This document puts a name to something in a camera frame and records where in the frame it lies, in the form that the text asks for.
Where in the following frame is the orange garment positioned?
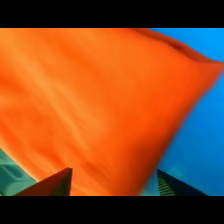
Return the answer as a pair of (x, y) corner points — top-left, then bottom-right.
(0, 27), (224, 197)

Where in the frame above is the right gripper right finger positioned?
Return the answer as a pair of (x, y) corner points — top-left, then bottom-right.
(156, 168), (208, 197)

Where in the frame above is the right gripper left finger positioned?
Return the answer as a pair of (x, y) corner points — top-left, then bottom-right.
(15, 167), (73, 197)

